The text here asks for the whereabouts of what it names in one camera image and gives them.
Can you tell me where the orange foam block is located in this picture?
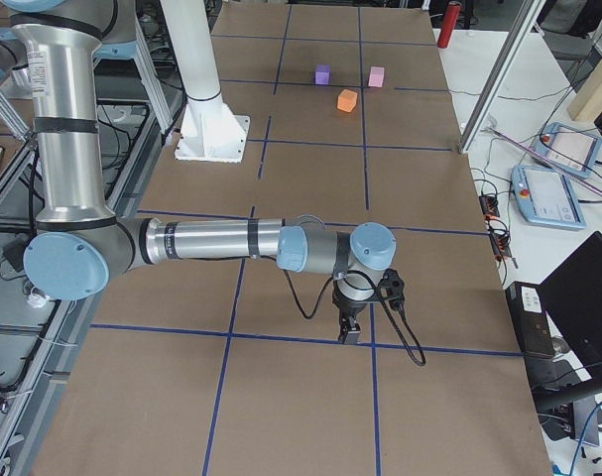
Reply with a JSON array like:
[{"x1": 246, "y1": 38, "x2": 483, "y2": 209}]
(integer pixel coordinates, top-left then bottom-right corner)
[{"x1": 336, "y1": 89, "x2": 358, "y2": 113}]

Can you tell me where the orange black connector strip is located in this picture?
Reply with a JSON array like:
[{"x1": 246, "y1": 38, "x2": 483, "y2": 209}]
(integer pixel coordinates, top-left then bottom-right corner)
[{"x1": 478, "y1": 193, "x2": 512, "y2": 262}]

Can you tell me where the black computer box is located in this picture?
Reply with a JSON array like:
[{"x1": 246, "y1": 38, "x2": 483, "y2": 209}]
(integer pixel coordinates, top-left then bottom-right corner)
[{"x1": 505, "y1": 282, "x2": 555, "y2": 359}]

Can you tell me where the near blue teach pendant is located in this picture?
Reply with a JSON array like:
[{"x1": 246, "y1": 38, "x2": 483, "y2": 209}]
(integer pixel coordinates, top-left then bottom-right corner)
[{"x1": 511, "y1": 165, "x2": 586, "y2": 230}]

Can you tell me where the blue teach pendant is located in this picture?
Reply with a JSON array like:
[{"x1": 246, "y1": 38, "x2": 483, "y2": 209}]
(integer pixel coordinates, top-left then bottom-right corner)
[
  {"x1": 511, "y1": 165, "x2": 586, "y2": 230},
  {"x1": 532, "y1": 122, "x2": 601, "y2": 179}
]

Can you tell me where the purple rod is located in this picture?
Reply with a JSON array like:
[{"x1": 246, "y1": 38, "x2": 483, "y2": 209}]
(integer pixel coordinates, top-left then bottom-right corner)
[{"x1": 485, "y1": 127, "x2": 602, "y2": 198}]

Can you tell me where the black laptop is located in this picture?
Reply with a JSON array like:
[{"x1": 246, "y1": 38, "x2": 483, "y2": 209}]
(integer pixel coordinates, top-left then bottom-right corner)
[{"x1": 535, "y1": 231, "x2": 602, "y2": 412}]

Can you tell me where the pink foam block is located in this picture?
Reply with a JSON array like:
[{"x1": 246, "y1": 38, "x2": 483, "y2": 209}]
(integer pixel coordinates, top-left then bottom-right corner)
[{"x1": 368, "y1": 66, "x2": 385, "y2": 88}]

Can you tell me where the purple foam block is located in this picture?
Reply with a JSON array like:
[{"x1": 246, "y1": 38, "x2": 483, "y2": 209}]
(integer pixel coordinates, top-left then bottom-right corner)
[{"x1": 314, "y1": 64, "x2": 331, "y2": 85}]

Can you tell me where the far blue teach pendant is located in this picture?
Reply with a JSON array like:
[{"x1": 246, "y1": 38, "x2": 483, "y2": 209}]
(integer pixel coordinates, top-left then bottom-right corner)
[{"x1": 532, "y1": 122, "x2": 601, "y2": 179}]

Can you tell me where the red cylinder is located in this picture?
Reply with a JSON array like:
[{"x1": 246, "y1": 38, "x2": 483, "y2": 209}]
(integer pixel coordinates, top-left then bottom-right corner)
[{"x1": 437, "y1": 1, "x2": 462, "y2": 49}]

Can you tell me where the wooden beam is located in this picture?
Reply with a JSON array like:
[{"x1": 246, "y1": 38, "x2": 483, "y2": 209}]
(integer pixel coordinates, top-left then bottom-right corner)
[{"x1": 567, "y1": 60, "x2": 602, "y2": 122}]

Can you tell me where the black looped gripper cable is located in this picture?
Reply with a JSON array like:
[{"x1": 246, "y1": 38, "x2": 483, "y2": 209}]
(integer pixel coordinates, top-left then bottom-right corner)
[{"x1": 282, "y1": 270, "x2": 426, "y2": 368}]

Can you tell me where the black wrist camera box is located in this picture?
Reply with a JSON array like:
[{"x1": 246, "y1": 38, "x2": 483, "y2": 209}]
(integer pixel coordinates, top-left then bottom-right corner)
[{"x1": 378, "y1": 269, "x2": 406, "y2": 314}]

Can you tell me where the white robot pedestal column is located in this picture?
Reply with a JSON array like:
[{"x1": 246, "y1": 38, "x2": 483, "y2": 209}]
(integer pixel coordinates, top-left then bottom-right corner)
[{"x1": 161, "y1": 0, "x2": 250, "y2": 164}]

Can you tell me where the blue network cable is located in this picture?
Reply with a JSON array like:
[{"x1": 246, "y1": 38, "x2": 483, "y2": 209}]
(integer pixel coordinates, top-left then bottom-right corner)
[{"x1": 567, "y1": 399, "x2": 602, "y2": 476}]

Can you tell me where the aluminium frame post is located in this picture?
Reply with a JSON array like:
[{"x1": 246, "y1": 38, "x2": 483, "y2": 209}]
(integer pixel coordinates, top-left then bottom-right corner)
[{"x1": 458, "y1": 0, "x2": 545, "y2": 154}]

